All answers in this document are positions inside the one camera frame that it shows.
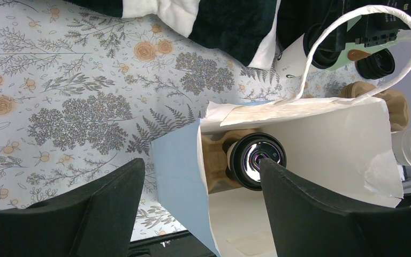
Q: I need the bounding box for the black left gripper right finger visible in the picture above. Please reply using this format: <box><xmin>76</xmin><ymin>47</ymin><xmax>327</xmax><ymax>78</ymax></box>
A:
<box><xmin>260</xmin><ymin>159</ymin><xmax>411</xmax><ymax>256</ymax></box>

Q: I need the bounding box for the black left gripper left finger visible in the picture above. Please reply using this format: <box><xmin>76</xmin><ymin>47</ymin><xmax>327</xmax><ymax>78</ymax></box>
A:
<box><xmin>0</xmin><ymin>158</ymin><xmax>145</xmax><ymax>256</ymax></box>

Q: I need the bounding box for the white paper bag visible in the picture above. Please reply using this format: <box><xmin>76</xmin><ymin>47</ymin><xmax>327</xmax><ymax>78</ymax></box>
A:
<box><xmin>152</xmin><ymin>5</ymin><xmax>411</xmax><ymax>256</ymax></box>

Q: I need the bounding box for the white paper coffee cup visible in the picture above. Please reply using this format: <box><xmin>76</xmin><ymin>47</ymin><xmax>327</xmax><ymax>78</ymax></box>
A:
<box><xmin>274</xmin><ymin>34</ymin><xmax>312</xmax><ymax>79</ymax></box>

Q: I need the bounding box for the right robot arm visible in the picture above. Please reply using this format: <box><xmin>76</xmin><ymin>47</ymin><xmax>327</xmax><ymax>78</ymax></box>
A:
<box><xmin>277</xmin><ymin>0</ymin><xmax>411</xmax><ymax>52</ymax></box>

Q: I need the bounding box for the floral table mat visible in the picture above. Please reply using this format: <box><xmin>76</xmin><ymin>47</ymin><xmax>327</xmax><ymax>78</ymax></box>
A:
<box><xmin>0</xmin><ymin>1</ymin><xmax>300</xmax><ymax>240</ymax></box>

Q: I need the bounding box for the brown cardboard cup carrier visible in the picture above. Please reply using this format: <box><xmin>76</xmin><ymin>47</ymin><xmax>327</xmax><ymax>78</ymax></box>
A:
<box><xmin>338</xmin><ymin>81</ymin><xmax>410</xmax><ymax>132</ymax></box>

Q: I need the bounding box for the stack of black lids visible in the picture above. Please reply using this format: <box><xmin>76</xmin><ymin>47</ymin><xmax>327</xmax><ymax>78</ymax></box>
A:
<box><xmin>356</xmin><ymin>49</ymin><xmax>395</xmax><ymax>80</ymax></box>

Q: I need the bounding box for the green straw holder cup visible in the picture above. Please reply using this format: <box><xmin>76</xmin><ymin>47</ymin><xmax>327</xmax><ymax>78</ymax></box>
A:
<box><xmin>319</xmin><ymin>13</ymin><xmax>411</xmax><ymax>71</ymax></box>

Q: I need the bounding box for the black white checkered pillow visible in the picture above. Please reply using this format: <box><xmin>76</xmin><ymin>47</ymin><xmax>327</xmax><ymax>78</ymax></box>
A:
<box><xmin>72</xmin><ymin>0</ymin><xmax>280</xmax><ymax>70</ymax></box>

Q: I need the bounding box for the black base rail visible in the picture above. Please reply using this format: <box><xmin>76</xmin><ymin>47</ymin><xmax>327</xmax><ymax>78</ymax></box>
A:
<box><xmin>127</xmin><ymin>231</ymin><xmax>216</xmax><ymax>257</ymax></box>

